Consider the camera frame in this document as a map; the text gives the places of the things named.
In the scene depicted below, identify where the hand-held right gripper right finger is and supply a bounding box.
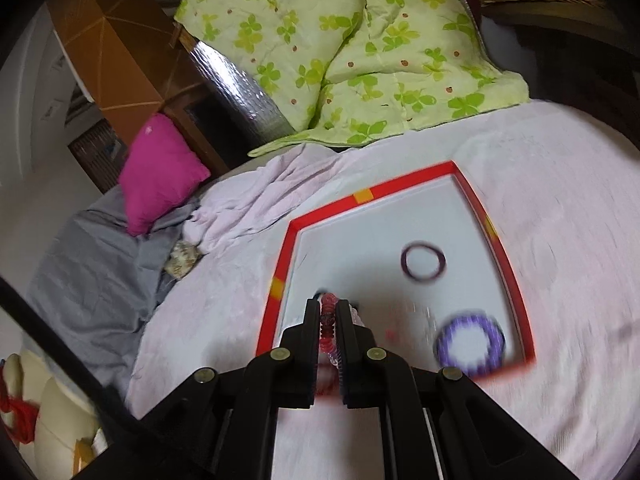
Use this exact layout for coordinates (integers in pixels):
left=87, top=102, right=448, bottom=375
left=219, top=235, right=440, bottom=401
left=335, top=299, right=586, bottom=480

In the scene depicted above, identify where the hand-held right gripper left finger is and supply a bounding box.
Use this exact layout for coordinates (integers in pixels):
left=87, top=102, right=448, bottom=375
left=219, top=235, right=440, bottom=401
left=125, top=297, right=323, bottom=480

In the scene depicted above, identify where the red bead bracelet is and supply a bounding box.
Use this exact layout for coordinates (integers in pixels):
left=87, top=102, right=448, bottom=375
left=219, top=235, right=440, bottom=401
left=319, top=294, right=342, bottom=366

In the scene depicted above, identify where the red shallow box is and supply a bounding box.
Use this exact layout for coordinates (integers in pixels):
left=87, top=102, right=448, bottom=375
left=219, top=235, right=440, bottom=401
left=257, top=161, right=537, bottom=401

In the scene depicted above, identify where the dark red ring bracelet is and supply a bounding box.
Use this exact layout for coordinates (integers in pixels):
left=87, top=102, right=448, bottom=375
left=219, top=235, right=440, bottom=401
left=400, top=241, right=447, bottom=283

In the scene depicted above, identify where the pale pink blanket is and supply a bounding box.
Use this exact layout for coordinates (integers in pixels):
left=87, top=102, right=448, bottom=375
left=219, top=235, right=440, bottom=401
left=122, top=97, right=640, bottom=480

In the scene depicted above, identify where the small floral cloth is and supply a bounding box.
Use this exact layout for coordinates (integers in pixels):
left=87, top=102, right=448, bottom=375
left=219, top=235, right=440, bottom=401
left=165, top=241, right=202, bottom=279

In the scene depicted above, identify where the grey bed sheet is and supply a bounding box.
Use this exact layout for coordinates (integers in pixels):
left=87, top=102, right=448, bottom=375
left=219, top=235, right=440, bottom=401
left=25, top=195, right=201, bottom=411

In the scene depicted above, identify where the magenta pillow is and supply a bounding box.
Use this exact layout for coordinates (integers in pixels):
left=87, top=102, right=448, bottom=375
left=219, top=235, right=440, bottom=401
left=119, top=112, right=212, bottom=237

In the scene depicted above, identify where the cream plush toy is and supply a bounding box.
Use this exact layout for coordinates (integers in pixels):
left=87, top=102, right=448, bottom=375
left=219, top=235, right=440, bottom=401
left=0, top=350, right=108, bottom=480

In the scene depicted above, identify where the silver foil mat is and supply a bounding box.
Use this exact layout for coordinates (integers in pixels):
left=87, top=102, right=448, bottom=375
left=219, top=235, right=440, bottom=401
left=187, top=37, right=296, bottom=148

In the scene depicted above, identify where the dark wicker drawer unit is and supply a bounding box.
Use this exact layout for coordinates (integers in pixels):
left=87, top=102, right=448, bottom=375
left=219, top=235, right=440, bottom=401
left=67, top=120, right=133, bottom=193

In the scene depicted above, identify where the red yarn bundle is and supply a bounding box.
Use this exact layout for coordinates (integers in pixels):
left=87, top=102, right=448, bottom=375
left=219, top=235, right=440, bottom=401
left=0, top=360, right=41, bottom=446

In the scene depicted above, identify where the green floral quilt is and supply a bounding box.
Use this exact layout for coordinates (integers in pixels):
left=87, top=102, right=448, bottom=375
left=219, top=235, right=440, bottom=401
left=172, top=0, right=531, bottom=157

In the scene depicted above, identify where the orange wooden cabinet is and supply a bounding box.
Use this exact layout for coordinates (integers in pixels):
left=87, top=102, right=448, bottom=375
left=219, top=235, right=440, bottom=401
left=47, top=0, right=201, bottom=121

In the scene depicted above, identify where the purple bead bracelet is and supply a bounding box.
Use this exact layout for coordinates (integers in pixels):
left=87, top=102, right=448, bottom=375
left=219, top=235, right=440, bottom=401
left=434, top=312, right=507, bottom=377

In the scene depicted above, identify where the wooden bed frame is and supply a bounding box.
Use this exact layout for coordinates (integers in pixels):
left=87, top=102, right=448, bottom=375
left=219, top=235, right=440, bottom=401
left=160, top=25, right=228, bottom=178

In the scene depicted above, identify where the black cable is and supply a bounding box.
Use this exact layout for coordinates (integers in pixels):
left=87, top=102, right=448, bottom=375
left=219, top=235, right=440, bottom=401
left=0, top=280, right=146, bottom=436

